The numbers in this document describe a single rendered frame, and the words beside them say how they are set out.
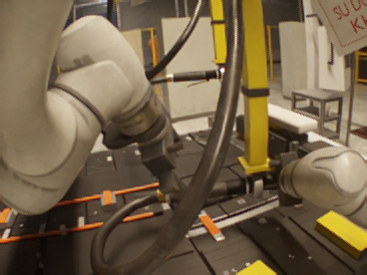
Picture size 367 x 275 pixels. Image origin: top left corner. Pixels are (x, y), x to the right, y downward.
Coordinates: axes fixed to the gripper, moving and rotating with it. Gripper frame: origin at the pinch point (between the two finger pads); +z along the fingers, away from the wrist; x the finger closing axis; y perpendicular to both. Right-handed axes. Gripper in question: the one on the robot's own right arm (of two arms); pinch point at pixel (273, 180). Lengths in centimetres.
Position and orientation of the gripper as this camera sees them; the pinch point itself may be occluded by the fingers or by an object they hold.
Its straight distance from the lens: 75.7
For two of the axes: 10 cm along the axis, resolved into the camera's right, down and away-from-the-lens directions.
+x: 1.1, 9.8, -1.8
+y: -9.9, 1.1, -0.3
